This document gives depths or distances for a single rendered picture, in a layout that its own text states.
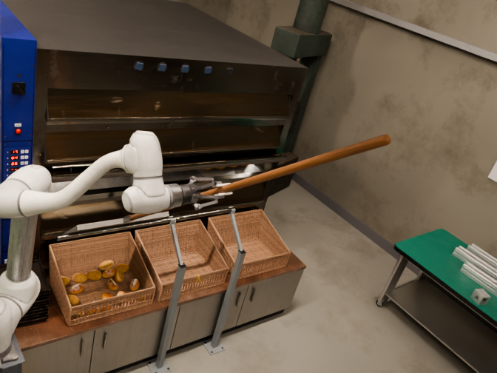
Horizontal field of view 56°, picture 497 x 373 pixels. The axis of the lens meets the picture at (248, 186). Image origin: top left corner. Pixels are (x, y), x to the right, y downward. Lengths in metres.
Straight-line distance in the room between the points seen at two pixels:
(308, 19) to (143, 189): 4.15
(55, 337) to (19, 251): 0.96
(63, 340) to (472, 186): 4.02
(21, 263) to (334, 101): 4.70
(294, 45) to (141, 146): 3.82
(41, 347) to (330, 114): 4.46
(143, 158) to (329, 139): 4.78
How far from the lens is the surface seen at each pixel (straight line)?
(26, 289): 2.36
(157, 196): 1.67
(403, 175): 5.64
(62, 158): 2.95
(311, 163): 1.47
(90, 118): 2.86
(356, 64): 6.01
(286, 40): 5.36
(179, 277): 3.08
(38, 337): 3.08
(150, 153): 1.65
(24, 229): 2.16
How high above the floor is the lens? 2.85
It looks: 27 degrees down
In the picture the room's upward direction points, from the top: 16 degrees clockwise
